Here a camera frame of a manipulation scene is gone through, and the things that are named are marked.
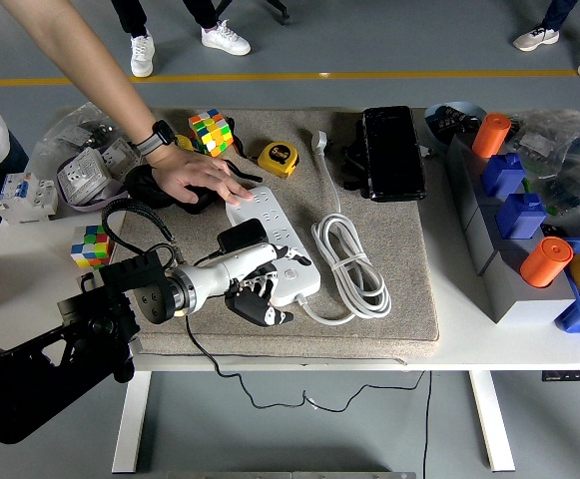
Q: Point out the person's left hand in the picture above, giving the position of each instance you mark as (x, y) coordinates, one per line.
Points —
(189, 172)

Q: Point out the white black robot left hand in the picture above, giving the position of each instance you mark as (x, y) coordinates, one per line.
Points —
(219, 279)

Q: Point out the black plug adapter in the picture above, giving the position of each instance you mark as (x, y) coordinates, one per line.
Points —
(242, 234)

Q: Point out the white power strip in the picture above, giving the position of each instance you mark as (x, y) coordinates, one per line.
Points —
(269, 209)

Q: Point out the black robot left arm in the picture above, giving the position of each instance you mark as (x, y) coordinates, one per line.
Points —
(45, 359)

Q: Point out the person's left forearm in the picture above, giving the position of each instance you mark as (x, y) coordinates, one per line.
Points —
(77, 60)

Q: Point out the yellow tape measure black label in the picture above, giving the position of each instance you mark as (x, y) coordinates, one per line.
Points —
(184, 142)

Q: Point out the large colourful puzzle cube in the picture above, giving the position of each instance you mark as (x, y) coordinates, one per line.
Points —
(209, 132)

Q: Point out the black grey wristwatch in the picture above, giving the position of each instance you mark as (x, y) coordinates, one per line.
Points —
(155, 137)

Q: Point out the black cloth pouch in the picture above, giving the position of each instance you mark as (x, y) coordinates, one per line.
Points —
(142, 187)

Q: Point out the grey-brown mat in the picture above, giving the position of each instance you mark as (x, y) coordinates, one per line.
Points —
(269, 339)

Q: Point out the yellow tape measure red label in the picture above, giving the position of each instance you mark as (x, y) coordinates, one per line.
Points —
(278, 158)

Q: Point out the white circuit breaker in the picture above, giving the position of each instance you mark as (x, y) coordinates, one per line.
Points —
(25, 199)

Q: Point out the black yellow table sticker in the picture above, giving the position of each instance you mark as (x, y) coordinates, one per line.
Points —
(569, 375)

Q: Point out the purple bowl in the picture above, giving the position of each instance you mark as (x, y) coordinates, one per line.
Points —
(82, 205)

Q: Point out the small colourful puzzle cube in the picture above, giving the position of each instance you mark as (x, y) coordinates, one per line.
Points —
(90, 242)

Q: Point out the clear bag of screws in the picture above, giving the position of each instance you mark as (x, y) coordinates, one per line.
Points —
(77, 132)

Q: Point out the white table leg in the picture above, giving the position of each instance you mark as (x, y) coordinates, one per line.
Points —
(130, 424)
(491, 424)

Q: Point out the person with white shoes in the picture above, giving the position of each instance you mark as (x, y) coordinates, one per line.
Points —
(142, 55)

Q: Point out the black chair caster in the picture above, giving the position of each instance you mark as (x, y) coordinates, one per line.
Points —
(283, 19)

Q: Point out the grey block base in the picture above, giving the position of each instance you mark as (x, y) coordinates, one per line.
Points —
(519, 304)

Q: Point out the glossy black flat device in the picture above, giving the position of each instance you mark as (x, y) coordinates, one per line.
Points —
(394, 149)

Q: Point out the orange cylinder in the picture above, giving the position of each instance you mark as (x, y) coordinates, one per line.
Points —
(491, 135)
(546, 262)

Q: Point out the light blue bowl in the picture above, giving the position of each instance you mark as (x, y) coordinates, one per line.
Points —
(434, 135)

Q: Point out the black component packets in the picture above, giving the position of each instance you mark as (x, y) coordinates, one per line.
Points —
(451, 120)

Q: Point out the blue block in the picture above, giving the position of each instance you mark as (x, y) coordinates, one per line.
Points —
(521, 217)
(503, 174)

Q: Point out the green plastic piece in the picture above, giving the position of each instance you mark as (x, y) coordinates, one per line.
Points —
(526, 184)
(551, 208)

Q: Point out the person with grey shoes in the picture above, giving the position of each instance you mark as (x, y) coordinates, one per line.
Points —
(536, 37)

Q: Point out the white wall socket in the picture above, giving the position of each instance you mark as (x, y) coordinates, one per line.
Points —
(85, 174)
(117, 157)

